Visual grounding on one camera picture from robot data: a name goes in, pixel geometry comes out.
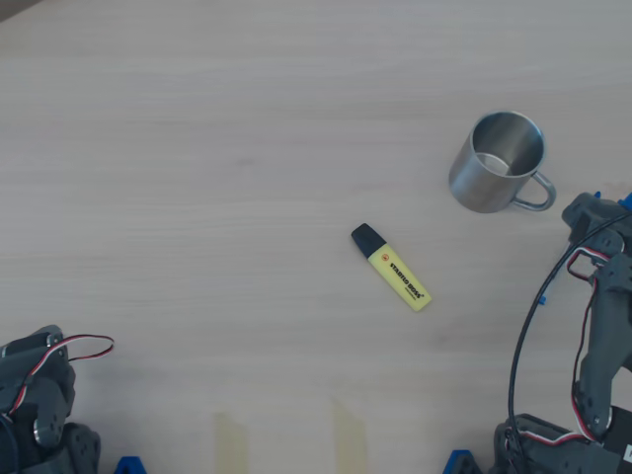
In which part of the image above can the gripper body with camera mount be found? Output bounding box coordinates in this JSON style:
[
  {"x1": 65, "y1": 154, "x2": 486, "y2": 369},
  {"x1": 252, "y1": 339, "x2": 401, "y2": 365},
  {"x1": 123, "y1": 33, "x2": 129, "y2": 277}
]
[{"x1": 561, "y1": 192, "x2": 632, "y2": 261}]

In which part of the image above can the gripper body without camera mount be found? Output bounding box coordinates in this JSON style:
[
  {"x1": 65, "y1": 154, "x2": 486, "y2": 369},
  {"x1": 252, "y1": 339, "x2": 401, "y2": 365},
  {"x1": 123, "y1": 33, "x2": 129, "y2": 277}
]
[{"x1": 0, "y1": 324, "x2": 76, "y2": 386}]

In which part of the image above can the silver metal cup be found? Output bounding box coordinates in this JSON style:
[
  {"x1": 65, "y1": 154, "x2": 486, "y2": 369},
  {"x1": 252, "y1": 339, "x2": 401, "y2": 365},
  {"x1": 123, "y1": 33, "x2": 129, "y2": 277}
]
[{"x1": 447, "y1": 111, "x2": 558, "y2": 214}]

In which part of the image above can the yellow highlighter black cap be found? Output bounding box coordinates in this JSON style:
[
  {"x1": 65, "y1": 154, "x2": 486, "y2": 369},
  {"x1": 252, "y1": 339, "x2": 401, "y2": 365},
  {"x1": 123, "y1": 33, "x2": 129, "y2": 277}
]
[{"x1": 351, "y1": 222, "x2": 434, "y2": 313}]

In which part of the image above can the red white black servo wire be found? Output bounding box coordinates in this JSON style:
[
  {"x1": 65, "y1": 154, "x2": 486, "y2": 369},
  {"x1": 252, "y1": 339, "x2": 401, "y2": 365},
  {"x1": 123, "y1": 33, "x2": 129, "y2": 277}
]
[{"x1": 7, "y1": 334, "x2": 116, "y2": 421}]

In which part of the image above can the grey robot arm without camera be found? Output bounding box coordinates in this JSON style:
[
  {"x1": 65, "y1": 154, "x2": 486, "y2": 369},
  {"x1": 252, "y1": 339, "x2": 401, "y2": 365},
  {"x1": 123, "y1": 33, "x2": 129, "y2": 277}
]
[{"x1": 0, "y1": 364, "x2": 103, "y2": 474}]

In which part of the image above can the grey robot arm carrying camera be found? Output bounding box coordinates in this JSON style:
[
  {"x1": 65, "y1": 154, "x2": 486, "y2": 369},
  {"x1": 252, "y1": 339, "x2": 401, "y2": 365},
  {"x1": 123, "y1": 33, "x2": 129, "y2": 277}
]
[{"x1": 493, "y1": 249, "x2": 632, "y2": 474}]

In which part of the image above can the small blue arm base plate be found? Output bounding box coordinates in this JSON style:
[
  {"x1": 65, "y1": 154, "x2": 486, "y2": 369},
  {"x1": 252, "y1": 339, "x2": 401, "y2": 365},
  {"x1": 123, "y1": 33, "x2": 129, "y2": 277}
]
[{"x1": 441, "y1": 448, "x2": 483, "y2": 474}]

